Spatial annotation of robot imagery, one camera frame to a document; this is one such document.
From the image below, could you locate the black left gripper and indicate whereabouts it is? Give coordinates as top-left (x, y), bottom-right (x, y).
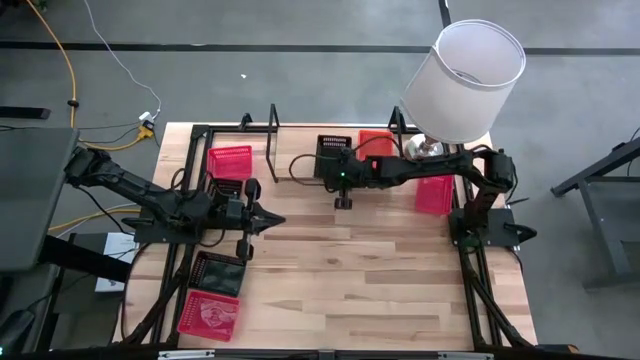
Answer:
top-left (222, 178), bottom-right (287, 263)

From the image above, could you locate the black plastic basket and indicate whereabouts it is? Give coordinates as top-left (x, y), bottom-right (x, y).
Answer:
top-left (188, 249), bottom-right (248, 299)
top-left (205, 177), bottom-right (246, 199)
top-left (313, 133), bottom-right (354, 180)

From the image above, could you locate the orange plastic basket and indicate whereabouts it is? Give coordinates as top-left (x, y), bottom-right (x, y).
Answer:
top-left (356, 128), bottom-right (397, 162)

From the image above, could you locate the red plastic basket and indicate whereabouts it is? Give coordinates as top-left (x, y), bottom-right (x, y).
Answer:
top-left (176, 289), bottom-right (242, 344)
top-left (206, 144), bottom-right (254, 182)
top-left (414, 174), bottom-right (455, 216)

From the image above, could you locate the table lamp white shade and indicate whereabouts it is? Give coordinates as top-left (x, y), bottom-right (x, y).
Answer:
top-left (399, 18), bottom-right (528, 162)

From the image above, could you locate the white paper sheet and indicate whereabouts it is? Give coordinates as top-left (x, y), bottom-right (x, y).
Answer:
top-left (94, 232), bottom-right (141, 294)

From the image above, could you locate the black diagonal beam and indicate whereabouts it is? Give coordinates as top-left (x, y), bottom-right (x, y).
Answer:
top-left (39, 234), bottom-right (134, 284)

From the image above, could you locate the dark grey desk top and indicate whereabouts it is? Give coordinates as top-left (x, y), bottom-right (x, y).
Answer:
top-left (0, 127), bottom-right (80, 274)

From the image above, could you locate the black flat bar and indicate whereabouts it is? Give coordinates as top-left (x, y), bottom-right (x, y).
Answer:
top-left (0, 106), bottom-right (52, 121)

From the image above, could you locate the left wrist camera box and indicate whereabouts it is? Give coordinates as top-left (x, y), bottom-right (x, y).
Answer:
top-left (225, 198), bottom-right (245, 222)

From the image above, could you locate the black camera cable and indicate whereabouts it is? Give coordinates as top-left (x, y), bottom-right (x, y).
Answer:
top-left (287, 152), bottom-right (331, 194)

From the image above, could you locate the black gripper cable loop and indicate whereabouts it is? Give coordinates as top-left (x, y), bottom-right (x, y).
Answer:
top-left (198, 227), bottom-right (229, 250)

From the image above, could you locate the black metal shelf side frame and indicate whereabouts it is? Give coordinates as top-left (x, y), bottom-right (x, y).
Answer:
top-left (266, 103), bottom-right (282, 184)
top-left (387, 105), bottom-right (407, 185)

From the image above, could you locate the black aluminium rig frame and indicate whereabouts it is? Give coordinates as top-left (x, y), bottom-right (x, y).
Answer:
top-left (117, 112), bottom-right (539, 351)

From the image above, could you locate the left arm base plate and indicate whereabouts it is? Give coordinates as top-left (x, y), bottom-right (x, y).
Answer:
top-left (122, 207), bottom-right (204, 246)

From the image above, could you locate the silver metal bracket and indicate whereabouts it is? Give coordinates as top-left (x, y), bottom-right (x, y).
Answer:
top-left (438, 351), bottom-right (495, 360)
top-left (158, 349), bottom-right (216, 360)

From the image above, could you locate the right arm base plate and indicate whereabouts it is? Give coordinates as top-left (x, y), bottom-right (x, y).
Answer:
top-left (448, 207), bottom-right (539, 249)

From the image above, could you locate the short yellow cable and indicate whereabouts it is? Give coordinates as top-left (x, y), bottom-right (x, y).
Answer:
top-left (47, 206), bottom-right (142, 234)

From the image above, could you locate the thin white cable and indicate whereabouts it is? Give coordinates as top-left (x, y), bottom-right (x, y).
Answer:
top-left (82, 0), bottom-right (164, 121)

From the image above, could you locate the long yellow extension cable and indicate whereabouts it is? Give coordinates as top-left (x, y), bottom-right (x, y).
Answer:
top-left (24, 0), bottom-right (154, 151)

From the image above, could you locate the grey metal desk frame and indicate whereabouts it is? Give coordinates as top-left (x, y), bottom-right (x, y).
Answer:
top-left (549, 134), bottom-right (640, 291)

